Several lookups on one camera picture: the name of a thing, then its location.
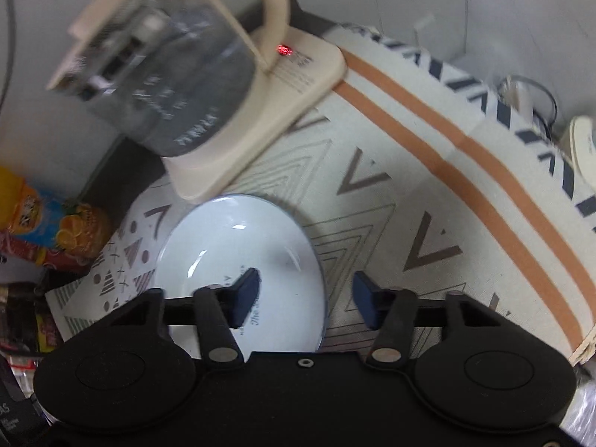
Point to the orange juice bottle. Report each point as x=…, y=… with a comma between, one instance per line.
x=46, y=221

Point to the cream kettle base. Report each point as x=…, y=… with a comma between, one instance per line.
x=270, y=116

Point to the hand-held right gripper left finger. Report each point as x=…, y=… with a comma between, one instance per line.
x=245, y=295

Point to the glass electric kettle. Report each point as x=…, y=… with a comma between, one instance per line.
x=177, y=70

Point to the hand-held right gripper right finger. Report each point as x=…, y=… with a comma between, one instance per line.
x=365, y=299

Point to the white round appliance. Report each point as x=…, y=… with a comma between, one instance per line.
x=582, y=149

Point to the patterned table mat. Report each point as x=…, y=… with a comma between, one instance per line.
x=419, y=186

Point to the white plate with text print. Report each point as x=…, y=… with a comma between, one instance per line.
x=233, y=237

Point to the red drink can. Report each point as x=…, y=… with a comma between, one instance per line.
x=28, y=250

